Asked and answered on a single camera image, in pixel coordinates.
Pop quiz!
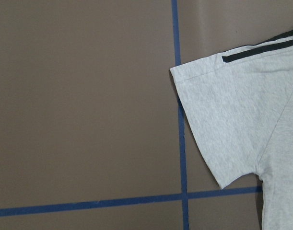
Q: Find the grey cartoon print t-shirt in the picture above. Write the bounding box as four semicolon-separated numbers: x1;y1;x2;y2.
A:
170;30;293;230

